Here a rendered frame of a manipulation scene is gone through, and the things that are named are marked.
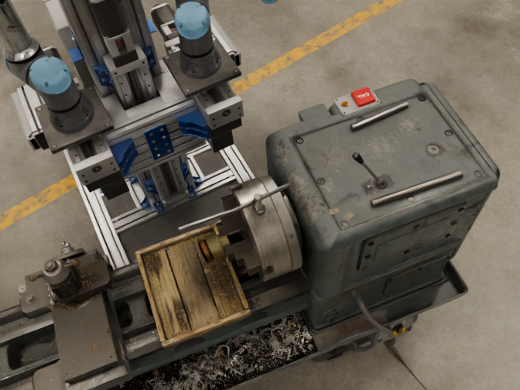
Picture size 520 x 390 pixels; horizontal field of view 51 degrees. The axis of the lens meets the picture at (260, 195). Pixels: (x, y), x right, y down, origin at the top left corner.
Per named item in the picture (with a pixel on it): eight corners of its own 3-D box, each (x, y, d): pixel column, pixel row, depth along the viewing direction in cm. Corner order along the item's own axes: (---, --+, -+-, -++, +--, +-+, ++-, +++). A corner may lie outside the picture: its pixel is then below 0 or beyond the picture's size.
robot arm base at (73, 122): (46, 110, 192) (34, 90, 183) (87, 94, 195) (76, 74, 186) (57, 139, 184) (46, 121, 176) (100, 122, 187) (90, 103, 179)
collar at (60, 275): (66, 256, 165) (63, 252, 163) (71, 278, 161) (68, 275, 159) (41, 265, 164) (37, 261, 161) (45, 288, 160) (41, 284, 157)
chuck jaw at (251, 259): (258, 234, 167) (271, 263, 159) (259, 242, 171) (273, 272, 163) (224, 246, 165) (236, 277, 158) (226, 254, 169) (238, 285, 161)
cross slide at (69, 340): (93, 249, 188) (88, 243, 184) (121, 365, 166) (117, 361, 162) (46, 266, 186) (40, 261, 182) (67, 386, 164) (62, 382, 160)
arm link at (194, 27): (180, 57, 188) (172, 26, 176) (179, 31, 195) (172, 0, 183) (214, 53, 188) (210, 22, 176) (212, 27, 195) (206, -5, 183)
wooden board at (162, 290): (217, 227, 197) (215, 221, 193) (251, 316, 178) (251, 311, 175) (137, 256, 192) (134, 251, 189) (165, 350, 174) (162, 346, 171)
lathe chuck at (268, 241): (255, 203, 192) (253, 159, 164) (290, 283, 179) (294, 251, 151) (231, 212, 191) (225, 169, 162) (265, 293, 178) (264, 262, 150)
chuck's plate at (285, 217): (265, 200, 193) (264, 155, 164) (299, 279, 180) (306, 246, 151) (255, 203, 192) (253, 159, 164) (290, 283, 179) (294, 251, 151)
